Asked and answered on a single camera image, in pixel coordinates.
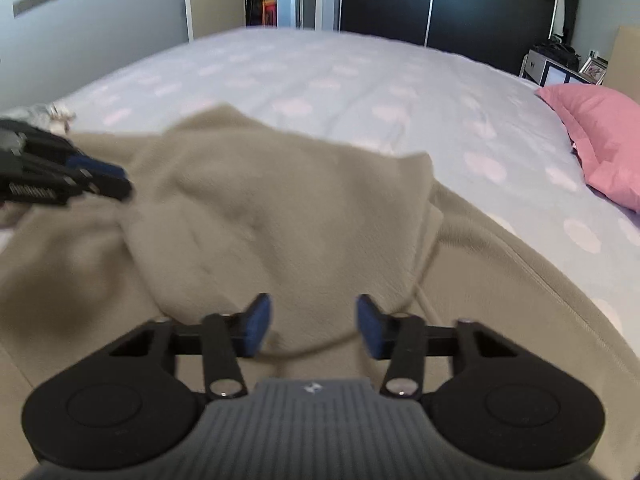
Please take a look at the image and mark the small picture frame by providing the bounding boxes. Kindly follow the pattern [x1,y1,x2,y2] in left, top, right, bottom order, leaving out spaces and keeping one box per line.
[580,55,609,84]

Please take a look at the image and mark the cream padded headboard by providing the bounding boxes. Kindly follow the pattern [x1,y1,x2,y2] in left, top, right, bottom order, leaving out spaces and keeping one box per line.
[602,25,640,92]

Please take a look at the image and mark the black bag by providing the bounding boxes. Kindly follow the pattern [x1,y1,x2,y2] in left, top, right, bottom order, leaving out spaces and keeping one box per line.
[532,36,581,68]

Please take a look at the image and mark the beige fleece jacket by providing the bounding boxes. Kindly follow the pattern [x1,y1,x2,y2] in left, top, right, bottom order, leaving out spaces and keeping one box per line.
[0,102,640,480]

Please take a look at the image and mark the pink pillow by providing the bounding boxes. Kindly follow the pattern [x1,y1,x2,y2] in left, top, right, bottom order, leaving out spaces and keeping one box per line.
[535,84,640,212]

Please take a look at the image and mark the white crumpled cloth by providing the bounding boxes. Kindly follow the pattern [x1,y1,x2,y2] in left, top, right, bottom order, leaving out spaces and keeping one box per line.
[0,102,77,135]

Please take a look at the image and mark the black sliding-door wardrobe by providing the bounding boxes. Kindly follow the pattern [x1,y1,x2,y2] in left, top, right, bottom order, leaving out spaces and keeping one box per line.
[340,0,568,78]

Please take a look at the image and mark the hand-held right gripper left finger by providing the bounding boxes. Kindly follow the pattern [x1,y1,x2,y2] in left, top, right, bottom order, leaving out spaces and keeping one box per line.
[107,292,273,401]

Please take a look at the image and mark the pink-dotted light blue bed sheet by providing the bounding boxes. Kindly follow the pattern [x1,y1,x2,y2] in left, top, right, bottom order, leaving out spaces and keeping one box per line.
[0,27,640,348]

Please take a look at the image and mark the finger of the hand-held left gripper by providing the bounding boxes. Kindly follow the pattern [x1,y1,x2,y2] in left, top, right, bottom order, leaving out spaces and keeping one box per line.
[0,119,127,182]
[0,152,134,207]

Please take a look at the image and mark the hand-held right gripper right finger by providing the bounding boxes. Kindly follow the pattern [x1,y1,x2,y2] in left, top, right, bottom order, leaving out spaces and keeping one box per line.
[355,294,521,400]

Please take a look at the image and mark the white nightstand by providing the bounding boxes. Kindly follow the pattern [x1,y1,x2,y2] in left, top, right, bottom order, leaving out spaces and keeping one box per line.
[520,49,608,87]

